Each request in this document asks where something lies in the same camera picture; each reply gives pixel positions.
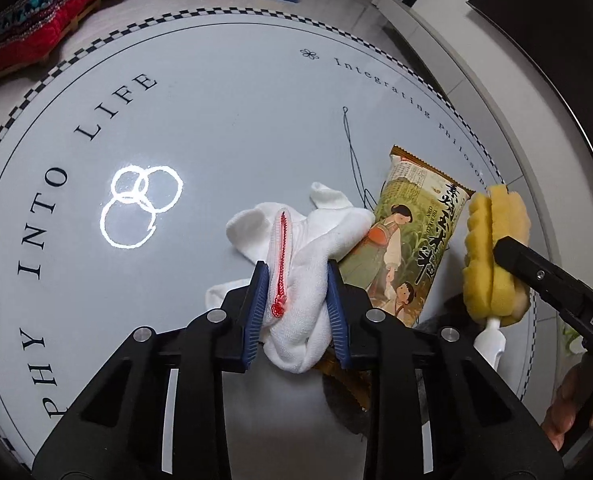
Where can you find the black television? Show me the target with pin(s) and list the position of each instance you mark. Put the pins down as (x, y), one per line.
(556, 50)

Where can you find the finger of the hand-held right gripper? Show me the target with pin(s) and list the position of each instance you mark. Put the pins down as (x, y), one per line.
(541, 280)

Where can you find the green snack packet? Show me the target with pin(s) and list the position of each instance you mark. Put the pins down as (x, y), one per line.
(406, 240)

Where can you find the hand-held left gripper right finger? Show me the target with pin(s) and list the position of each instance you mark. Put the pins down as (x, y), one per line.
(337, 310)

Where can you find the yellow sponge brush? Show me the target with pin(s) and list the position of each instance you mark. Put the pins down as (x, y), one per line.
(491, 230)

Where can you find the person's right hand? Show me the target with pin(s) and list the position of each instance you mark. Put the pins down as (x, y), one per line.
(568, 395)

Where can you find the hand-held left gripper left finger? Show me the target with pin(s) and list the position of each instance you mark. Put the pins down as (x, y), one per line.
(256, 310)

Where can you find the white sock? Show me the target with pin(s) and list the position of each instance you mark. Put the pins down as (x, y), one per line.
(301, 260)

